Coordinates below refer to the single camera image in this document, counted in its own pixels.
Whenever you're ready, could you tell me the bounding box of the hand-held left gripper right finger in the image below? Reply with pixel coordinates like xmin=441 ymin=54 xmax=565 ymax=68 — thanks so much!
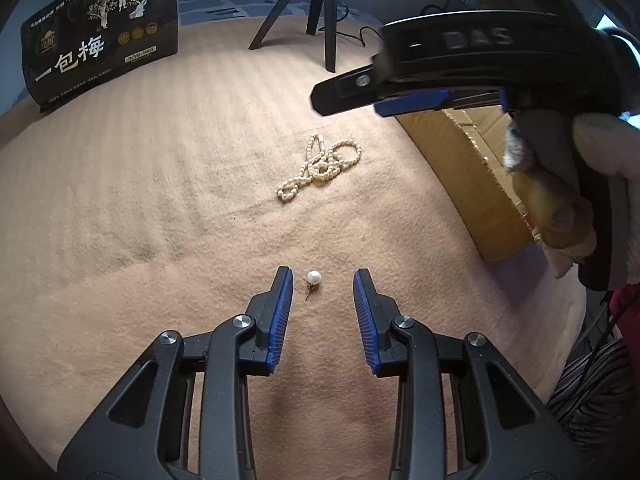
xmin=353 ymin=269 xmax=586 ymax=480

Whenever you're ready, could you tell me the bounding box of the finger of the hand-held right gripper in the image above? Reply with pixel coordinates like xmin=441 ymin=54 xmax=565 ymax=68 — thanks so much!
xmin=309 ymin=57 xmax=401 ymax=117
xmin=374 ymin=89 xmax=452 ymax=117

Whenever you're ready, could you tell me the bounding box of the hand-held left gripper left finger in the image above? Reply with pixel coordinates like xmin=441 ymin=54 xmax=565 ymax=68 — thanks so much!
xmin=57 ymin=266 xmax=294 ymax=480

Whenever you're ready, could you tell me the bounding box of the cardboard box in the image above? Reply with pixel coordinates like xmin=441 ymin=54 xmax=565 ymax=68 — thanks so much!
xmin=397 ymin=107 xmax=546 ymax=262

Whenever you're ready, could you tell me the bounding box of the person's right forearm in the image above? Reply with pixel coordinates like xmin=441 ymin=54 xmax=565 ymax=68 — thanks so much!
xmin=542 ymin=112 xmax=640 ymax=281

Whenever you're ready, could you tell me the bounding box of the person's right hand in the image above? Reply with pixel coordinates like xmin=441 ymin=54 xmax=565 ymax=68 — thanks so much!
xmin=502 ymin=110 xmax=598 ymax=251

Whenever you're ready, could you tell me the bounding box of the black tripod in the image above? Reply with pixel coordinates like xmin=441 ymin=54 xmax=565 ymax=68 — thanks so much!
xmin=248 ymin=0 xmax=338 ymax=73

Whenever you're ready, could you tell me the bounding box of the black and white striped cloth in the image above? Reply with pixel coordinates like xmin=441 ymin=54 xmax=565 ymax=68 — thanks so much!
xmin=547 ymin=340 xmax=640 ymax=441

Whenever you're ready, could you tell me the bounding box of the black printed snack bag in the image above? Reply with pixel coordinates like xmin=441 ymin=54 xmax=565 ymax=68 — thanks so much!
xmin=20 ymin=0 xmax=180 ymax=115

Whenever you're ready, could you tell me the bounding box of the dark red cloth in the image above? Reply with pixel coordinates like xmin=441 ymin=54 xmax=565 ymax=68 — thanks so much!
xmin=607 ymin=285 xmax=640 ymax=341

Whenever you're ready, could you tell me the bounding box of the black power cable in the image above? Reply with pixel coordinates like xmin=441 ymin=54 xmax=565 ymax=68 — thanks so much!
xmin=336 ymin=0 xmax=466 ymax=47

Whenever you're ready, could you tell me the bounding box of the white pearl necklace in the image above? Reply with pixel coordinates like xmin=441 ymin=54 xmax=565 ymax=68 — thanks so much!
xmin=276 ymin=133 xmax=362 ymax=204

